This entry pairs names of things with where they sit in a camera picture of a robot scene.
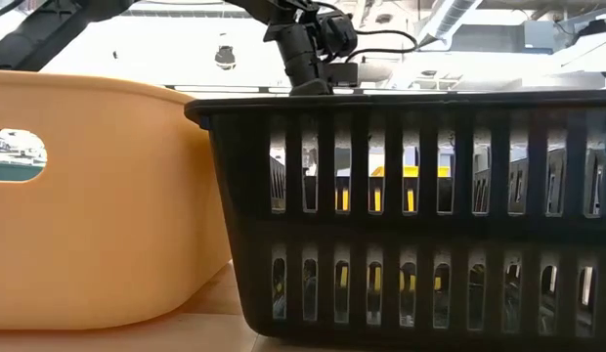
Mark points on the yellow slotted plastic basket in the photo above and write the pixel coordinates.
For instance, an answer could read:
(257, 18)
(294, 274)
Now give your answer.
(410, 171)

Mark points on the black slotted plastic basket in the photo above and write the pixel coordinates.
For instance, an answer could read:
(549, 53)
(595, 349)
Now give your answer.
(381, 230)

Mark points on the orange plastic basket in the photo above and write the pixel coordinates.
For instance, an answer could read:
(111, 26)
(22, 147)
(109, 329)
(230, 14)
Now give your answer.
(112, 195)

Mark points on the green plastic basket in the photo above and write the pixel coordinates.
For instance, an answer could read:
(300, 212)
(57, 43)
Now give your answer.
(14, 172)

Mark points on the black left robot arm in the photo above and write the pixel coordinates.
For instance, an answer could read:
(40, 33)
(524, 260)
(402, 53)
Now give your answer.
(49, 34)

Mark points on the long linear ceiling light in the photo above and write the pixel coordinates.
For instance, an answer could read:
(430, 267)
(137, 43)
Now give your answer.
(215, 89)

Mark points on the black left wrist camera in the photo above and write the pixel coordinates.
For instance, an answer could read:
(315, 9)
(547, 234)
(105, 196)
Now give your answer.
(338, 34)

